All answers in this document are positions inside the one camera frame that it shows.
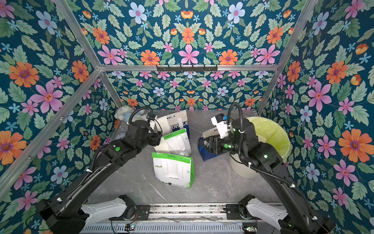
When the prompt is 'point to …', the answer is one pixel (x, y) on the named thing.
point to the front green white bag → (174, 170)
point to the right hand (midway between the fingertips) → (207, 137)
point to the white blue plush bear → (124, 113)
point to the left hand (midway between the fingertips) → (157, 129)
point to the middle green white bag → (178, 143)
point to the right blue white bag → (206, 153)
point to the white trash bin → (240, 168)
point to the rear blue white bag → (174, 122)
